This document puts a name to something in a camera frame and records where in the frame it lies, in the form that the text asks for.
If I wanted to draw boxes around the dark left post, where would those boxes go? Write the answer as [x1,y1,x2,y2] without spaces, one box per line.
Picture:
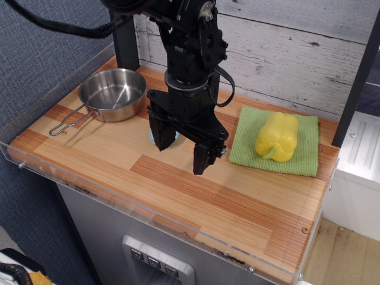
[113,16,140,70]

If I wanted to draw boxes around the clear acrylic table guard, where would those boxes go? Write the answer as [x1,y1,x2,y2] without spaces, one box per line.
[0,44,340,283]

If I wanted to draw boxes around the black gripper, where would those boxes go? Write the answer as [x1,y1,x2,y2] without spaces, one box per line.
[147,87,229,175]

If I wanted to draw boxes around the dark right post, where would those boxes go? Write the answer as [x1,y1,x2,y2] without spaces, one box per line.
[331,11,379,147]

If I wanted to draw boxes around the light blue round lid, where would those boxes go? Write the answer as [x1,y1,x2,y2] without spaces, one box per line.
[149,130,179,144]

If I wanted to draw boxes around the green cloth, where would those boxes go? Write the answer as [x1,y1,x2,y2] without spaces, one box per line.
[229,106,319,177]

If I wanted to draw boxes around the yellow bell pepper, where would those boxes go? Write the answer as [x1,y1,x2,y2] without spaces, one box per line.
[255,112,299,163]

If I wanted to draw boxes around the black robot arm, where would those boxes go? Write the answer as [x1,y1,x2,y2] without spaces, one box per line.
[104,1,235,175]

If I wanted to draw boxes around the dark post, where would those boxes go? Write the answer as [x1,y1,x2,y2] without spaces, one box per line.
[331,11,379,147]
[113,16,140,70]

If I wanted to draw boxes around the silver cabinet with dispenser panel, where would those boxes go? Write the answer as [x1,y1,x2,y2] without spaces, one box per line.
[58,184,303,284]

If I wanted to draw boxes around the white appliance at right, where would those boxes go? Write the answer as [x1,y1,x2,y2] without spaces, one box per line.
[321,112,379,240]

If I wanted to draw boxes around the yellow black object bottom left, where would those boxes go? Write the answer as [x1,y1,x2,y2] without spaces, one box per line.
[1,248,54,284]

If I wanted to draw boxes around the silver pot with wire handle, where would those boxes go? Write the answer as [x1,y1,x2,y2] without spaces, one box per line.
[49,68,147,137]

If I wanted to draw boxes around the black sleeved cable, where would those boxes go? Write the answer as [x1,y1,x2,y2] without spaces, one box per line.
[5,0,131,40]

